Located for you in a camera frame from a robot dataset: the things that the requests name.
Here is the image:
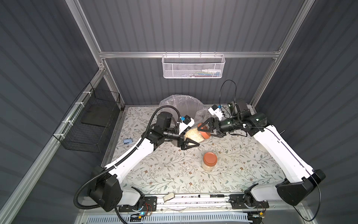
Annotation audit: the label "oatmeal glass jar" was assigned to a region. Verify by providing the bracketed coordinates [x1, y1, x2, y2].
[184, 128, 205, 143]
[201, 160, 217, 171]

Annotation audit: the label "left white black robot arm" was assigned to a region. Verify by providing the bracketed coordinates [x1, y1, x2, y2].
[88, 112, 199, 212]

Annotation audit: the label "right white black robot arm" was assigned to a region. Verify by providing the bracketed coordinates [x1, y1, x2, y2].
[198, 100, 326, 208]

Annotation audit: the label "clear plastic bin liner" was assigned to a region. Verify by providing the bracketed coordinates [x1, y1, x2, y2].
[158, 94, 210, 129]

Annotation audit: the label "floral table mat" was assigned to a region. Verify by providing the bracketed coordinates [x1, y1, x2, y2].
[100, 105, 293, 196]

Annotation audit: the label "markers in white basket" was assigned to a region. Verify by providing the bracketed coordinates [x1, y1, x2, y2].
[178, 69, 222, 78]

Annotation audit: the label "small blue object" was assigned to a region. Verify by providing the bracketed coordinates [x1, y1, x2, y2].
[123, 138, 133, 145]

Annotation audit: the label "white tape roll piece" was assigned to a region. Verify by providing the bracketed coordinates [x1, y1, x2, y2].
[162, 192, 175, 203]

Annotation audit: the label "white perforated vent strip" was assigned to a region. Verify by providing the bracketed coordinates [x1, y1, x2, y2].
[83, 212, 252, 224]

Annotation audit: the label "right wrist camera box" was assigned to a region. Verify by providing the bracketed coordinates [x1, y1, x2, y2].
[208, 105, 225, 121]

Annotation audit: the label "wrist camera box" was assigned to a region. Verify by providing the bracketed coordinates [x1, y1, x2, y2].
[208, 105, 225, 121]
[179, 115, 194, 134]

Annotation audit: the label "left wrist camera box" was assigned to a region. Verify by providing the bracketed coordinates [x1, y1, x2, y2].
[179, 115, 194, 134]

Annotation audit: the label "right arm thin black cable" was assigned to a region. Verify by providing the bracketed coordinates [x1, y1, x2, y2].
[219, 79, 238, 113]

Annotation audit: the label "white wire mesh basket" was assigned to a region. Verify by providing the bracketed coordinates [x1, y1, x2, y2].
[161, 53, 226, 79]

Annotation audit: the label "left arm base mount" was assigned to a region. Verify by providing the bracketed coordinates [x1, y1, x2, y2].
[117, 196, 158, 212]

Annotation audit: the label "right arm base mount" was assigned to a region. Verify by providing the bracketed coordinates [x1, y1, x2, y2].
[228, 194, 269, 209]

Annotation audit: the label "black wire basket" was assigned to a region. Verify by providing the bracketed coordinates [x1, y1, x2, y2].
[54, 86, 121, 153]

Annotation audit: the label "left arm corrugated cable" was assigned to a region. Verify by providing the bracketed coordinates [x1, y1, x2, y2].
[73, 105, 182, 210]

